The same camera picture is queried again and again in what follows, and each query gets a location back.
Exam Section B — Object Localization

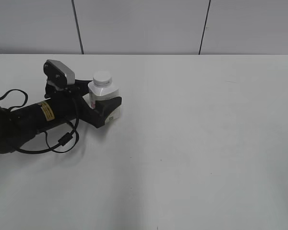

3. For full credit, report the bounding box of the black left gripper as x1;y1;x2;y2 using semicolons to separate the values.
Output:
45;80;122;128

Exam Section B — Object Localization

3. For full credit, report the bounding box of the white round bottle cap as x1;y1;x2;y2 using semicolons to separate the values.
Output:
93;71;112;88

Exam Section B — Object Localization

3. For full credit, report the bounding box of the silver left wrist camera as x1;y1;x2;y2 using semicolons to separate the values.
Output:
43;59;75;89

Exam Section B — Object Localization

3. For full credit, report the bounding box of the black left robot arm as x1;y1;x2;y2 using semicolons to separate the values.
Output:
0;80;122;155

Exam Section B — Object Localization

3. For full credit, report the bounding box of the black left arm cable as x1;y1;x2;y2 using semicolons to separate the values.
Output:
0;89;80;155

